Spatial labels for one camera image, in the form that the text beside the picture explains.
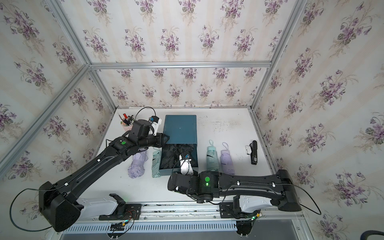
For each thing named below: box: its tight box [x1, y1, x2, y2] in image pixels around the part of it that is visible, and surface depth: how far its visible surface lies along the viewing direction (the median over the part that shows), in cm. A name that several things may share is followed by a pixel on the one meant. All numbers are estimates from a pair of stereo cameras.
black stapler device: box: [249, 140, 258, 165], surface depth 92 cm
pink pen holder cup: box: [120, 117, 135, 132], surface depth 98 cm
